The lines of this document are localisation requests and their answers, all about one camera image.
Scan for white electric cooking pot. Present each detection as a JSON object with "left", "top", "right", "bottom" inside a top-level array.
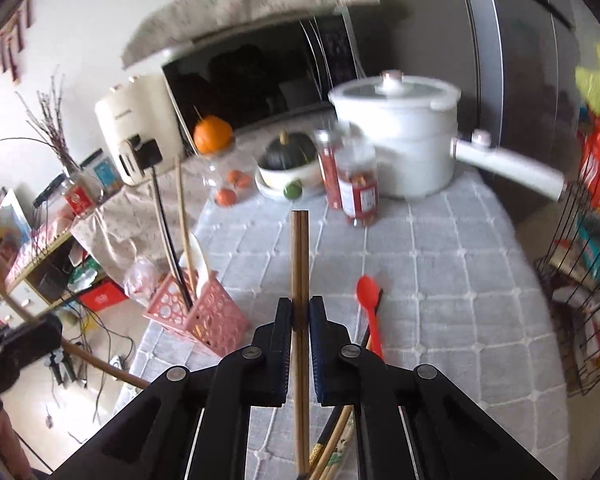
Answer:
[{"left": 328, "top": 70, "right": 566, "bottom": 200}]

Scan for floral beige cloth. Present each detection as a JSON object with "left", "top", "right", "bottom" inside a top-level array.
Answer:
[{"left": 69, "top": 123, "right": 342, "bottom": 286}]

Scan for orange pumpkin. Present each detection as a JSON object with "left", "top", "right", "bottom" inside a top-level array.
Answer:
[{"left": 193, "top": 107, "right": 234, "bottom": 155}]

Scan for paper-wrapped chopsticks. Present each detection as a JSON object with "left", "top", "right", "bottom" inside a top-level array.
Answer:
[{"left": 322, "top": 417, "right": 355, "bottom": 480}]

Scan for black microwave oven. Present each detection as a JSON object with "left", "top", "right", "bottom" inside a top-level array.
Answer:
[{"left": 162, "top": 14, "right": 358, "bottom": 153}]

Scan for dark green squash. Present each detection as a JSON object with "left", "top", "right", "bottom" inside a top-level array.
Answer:
[{"left": 258, "top": 131, "right": 316, "bottom": 171}]

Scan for red plastic spoon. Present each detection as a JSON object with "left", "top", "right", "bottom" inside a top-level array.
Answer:
[{"left": 355, "top": 274, "right": 384, "bottom": 359}]

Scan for floral microwave cover cloth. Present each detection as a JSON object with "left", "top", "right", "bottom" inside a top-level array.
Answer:
[{"left": 121, "top": 0, "right": 379, "bottom": 68}]

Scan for brown wooden chopstick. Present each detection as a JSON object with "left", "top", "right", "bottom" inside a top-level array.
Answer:
[
  {"left": 0, "top": 282, "right": 149, "bottom": 389},
  {"left": 290, "top": 210, "right": 310, "bottom": 479},
  {"left": 174, "top": 155, "right": 197, "bottom": 300},
  {"left": 309, "top": 405, "right": 352, "bottom": 480}
]

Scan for jar of red goji berries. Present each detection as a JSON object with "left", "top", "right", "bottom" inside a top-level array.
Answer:
[{"left": 314, "top": 129, "right": 341, "bottom": 210}]

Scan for small orange tangerine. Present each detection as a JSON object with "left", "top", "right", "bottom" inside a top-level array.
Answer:
[
  {"left": 214, "top": 188, "right": 238, "bottom": 208},
  {"left": 226, "top": 170, "right": 252, "bottom": 190}
]

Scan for small orange tangerine lower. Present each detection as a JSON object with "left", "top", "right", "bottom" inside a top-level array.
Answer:
[{"left": 214, "top": 188, "right": 238, "bottom": 208}]

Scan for small orange tangerine upper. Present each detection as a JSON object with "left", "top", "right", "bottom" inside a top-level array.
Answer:
[{"left": 226, "top": 170, "right": 252, "bottom": 190}]

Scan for pink perforated utensil basket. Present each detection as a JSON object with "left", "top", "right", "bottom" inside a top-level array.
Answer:
[{"left": 144, "top": 272, "right": 250, "bottom": 358}]

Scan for red chinese wall ornament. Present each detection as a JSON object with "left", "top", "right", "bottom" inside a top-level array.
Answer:
[{"left": 0, "top": 0, "right": 33, "bottom": 84}]

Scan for green lime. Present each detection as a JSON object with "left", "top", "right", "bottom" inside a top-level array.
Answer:
[{"left": 283, "top": 180, "right": 303, "bottom": 200}]

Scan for red box on floor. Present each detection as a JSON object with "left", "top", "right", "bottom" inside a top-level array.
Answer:
[{"left": 78, "top": 278, "right": 128, "bottom": 312}]

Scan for grey quilted tablecloth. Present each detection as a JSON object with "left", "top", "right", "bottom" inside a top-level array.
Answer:
[{"left": 130, "top": 170, "right": 569, "bottom": 479}]

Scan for black wire storage rack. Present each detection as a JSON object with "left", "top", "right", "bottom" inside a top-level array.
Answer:
[{"left": 534, "top": 183, "right": 600, "bottom": 396}]

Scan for black chopstick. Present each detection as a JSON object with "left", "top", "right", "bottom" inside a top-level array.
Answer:
[{"left": 150, "top": 166, "right": 193, "bottom": 311}]

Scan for grey refrigerator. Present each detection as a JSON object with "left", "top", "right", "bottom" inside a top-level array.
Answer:
[{"left": 454, "top": 0, "right": 581, "bottom": 226}]

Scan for white plastic spoon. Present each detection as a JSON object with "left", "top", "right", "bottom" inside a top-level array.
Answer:
[{"left": 178, "top": 232, "right": 212, "bottom": 298}]

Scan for cream air fryer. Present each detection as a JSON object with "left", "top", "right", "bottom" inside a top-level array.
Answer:
[{"left": 94, "top": 74, "right": 184, "bottom": 185}]

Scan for jar of dried fruit slices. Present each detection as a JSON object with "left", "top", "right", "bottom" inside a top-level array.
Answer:
[{"left": 335, "top": 138, "right": 379, "bottom": 226}]

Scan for white ceramic bowl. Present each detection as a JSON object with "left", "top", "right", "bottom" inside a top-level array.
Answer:
[{"left": 254, "top": 157, "right": 325, "bottom": 202}]

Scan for dried branches in vase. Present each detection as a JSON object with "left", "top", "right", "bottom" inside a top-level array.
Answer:
[{"left": 2, "top": 72, "right": 80, "bottom": 176}]

